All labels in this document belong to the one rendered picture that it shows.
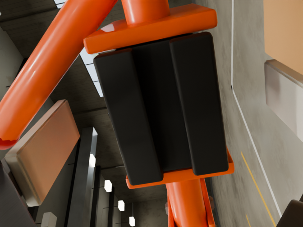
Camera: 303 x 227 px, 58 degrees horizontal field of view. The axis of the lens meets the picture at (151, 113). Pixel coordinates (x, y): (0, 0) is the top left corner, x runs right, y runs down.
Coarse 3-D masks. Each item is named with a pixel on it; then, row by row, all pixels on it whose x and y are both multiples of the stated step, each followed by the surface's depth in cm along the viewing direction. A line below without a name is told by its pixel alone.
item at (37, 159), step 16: (48, 112) 16; (64, 112) 18; (32, 128) 14; (48, 128) 15; (64, 128) 17; (16, 144) 13; (32, 144) 13; (48, 144) 15; (64, 144) 17; (16, 160) 12; (32, 160) 13; (48, 160) 14; (64, 160) 16; (16, 176) 12; (32, 176) 13; (48, 176) 14; (32, 192) 13
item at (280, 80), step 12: (276, 60) 16; (276, 72) 15; (288, 72) 14; (276, 84) 15; (288, 84) 14; (300, 84) 13; (276, 96) 16; (288, 96) 14; (300, 96) 13; (276, 108) 16; (288, 108) 14; (300, 108) 13; (288, 120) 15; (300, 120) 13; (300, 132) 13
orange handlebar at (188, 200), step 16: (128, 0) 12; (144, 0) 12; (160, 0) 12; (128, 16) 13; (144, 16) 12; (160, 16) 13; (176, 192) 16; (192, 192) 16; (176, 208) 17; (192, 208) 17; (208, 208) 18; (176, 224) 18; (192, 224) 17; (208, 224) 18
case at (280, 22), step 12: (264, 0) 34; (276, 0) 30; (288, 0) 27; (300, 0) 25; (264, 12) 34; (276, 12) 31; (288, 12) 28; (300, 12) 25; (264, 24) 35; (276, 24) 31; (288, 24) 28; (300, 24) 26; (264, 36) 36; (276, 36) 32; (288, 36) 29; (300, 36) 26; (276, 48) 32; (288, 48) 29; (300, 48) 26; (288, 60) 30; (300, 60) 27; (300, 72) 27
